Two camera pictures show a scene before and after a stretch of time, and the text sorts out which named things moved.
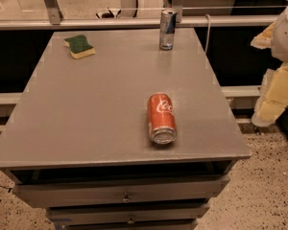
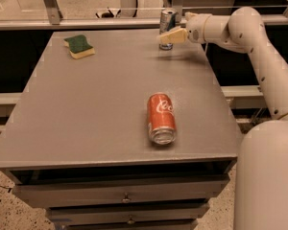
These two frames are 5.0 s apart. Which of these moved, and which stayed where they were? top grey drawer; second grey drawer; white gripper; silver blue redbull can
Moved: white gripper
Stayed: second grey drawer; top grey drawer; silver blue redbull can
